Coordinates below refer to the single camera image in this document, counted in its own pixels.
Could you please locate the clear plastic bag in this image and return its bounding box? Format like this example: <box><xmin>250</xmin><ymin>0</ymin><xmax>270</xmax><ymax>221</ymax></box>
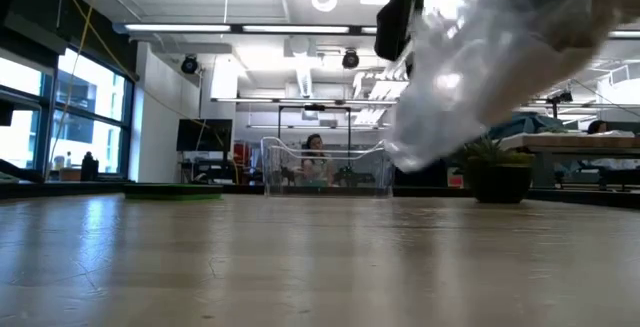
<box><xmin>383</xmin><ymin>0</ymin><xmax>640</xmax><ymax>174</ymax></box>

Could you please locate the clear plastic bin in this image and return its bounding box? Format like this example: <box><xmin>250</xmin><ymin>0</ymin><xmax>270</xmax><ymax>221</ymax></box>
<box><xmin>259</xmin><ymin>135</ymin><xmax>399</xmax><ymax>198</ymax></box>

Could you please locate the black metal stand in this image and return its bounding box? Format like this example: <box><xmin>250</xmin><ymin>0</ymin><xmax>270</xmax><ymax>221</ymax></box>
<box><xmin>277</xmin><ymin>103</ymin><xmax>353</xmax><ymax>158</ymax></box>
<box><xmin>529</xmin><ymin>91</ymin><xmax>574</xmax><ymax>121</ymax></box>

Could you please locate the person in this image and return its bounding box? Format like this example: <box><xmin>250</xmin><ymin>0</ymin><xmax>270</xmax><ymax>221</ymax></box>
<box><xmin>584</xmin><ymin>119</ymin><xmax>609</xmax><ymax>136</ymax></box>
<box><xmin>298</xmin><ymin>133</ymin><xmax>337</xmax><ymax>187</ymax></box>

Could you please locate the blue cloth pile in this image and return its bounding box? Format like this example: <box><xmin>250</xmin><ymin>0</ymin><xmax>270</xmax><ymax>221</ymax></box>
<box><xmin>487</xmin><ymin>111</ymin><xmax>554</xmax><ymax>141</ymax></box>

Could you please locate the potted succulent plant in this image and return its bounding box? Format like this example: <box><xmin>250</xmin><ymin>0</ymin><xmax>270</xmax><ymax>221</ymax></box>
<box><xmin>449</xmin><ymin>135</ymin><xmax>536</xmax><ymax>204</ymax></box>

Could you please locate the red cabinet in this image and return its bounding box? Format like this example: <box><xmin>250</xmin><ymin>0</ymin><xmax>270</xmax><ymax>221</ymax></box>
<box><xmin>232</xmin><ymin>140</ymin><xmax>256</xmax><ymax>168</ymax></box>

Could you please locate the wooden workbench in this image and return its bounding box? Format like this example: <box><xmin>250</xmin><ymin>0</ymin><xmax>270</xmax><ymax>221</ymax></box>
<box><xmin>499</xmin><ymin>133</ymin><xmax>640</xmax><ymax>168</ymax></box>

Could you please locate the black monitor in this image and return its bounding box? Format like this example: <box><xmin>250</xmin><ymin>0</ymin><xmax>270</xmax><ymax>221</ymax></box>
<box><xmin>176</xmin><ymin>118</ymin><xmax>235</xmax><ymax>153</ymax></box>

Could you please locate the ceiling light strip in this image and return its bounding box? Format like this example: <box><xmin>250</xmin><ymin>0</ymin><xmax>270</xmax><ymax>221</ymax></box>
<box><xmin>122</xmin><ymin>22</ymin><xmax>351</xmax><ymax>35</ymax></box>

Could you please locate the green container lid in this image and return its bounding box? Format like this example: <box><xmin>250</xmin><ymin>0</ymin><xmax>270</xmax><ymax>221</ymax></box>
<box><xmin>123</xmin><ymin>182</ymin><xmax>224</xmax><ymax>202</ymax></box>

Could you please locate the large window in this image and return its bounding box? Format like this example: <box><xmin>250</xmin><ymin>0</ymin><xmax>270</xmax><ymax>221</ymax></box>
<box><xmin>0</xmin><ymin>41</ymin><xmax>136</xmax><ymax>183</ymax></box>

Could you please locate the yellow hanging cable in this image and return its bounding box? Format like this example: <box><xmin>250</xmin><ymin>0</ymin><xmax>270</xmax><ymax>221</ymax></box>
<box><xmin>44</xmin><ymin>0</ymin><xmax>139</xmax><ymax>181</ymax></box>

